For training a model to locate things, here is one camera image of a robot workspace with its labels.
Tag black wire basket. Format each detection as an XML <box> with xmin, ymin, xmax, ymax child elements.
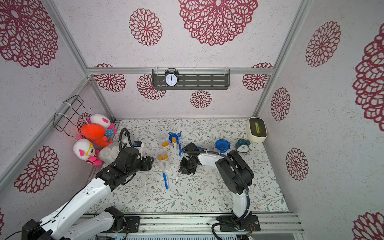
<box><xmin>52</xmin><ymin>95</ymin><xmax>92</xmax><ymax>139</ymax></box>

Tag white pink plush top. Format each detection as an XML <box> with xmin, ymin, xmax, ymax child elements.
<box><xmin>87</xmin><ymin>114</ymin><xmax>115</xmax><ymax>130</ymax></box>

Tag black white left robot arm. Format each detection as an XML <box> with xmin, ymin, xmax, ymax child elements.
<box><xmin>19</xmin><ymin>128</ymin><xmax>155</xmax><ymax>240</ymax></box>

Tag red orange plush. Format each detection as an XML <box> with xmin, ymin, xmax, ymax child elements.
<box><xmin>81</xmin><ymin>124</ymin><xmax>113</xmax><ymax>148</ymax></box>

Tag teal small object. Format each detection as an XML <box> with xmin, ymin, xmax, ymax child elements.
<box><xmin>236</xmin><ymin>139</ymin><xmax>251</xmax><ymax>153</ymax></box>

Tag clear plastic container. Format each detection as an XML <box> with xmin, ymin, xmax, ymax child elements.
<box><xmin>157</xmin><ymin>132</ymin><xmax>170</xmax><ymax>147</ymax></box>
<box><xmin>155</xmin><ymin>150</ymin><xmax>171</xmax><ymax>170</ymax></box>

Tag cream box green window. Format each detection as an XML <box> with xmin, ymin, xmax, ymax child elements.
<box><xmin>246</xmin><ymin>117</ymin><xmax>268</xmax><ymax>143</ymax></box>

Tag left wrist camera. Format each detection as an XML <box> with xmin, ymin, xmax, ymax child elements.
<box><xmin>133</xmin><ymin>141</ymin><xmax>145</xmax><ymax>151</ymax></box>

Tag white plush yellow glasses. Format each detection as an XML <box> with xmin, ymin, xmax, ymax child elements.
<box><xmin>73</xmin><ymin>137</ymin><xmax>103</xmax><ymax>166</ymax></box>

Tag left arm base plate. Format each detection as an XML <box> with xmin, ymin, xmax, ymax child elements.
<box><xmin>107</xmin><ymin>216</ymin><xmax>141</xmax><ymax>233</ymax></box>

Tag grey wall shelf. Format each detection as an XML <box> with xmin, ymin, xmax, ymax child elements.
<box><xmin>152</xmin><ymin>69</ymin><xmax>231</xmax><ymax>90</ymax></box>

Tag black alarm clock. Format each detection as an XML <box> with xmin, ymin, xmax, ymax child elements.
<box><xmin>165</xmin><ymin>68</ymin><xmax>179</xmax><ymax>87</ymax></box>

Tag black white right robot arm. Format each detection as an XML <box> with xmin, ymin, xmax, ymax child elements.
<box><xmin>179</xmin><ymin>143</ymin><xmax>255</xmax><ymax>240</ymax></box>

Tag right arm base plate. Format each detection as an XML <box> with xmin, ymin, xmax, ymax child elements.
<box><xmin>216</xmin><ymin>213</ymin><xmax>261</xmax><ymax>232</ymax></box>

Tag blue lid front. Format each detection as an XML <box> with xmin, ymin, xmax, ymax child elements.
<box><xmin>215</xmin><ymin>139</ymin><xmax>231</xmax><ymax>153</ymax></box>

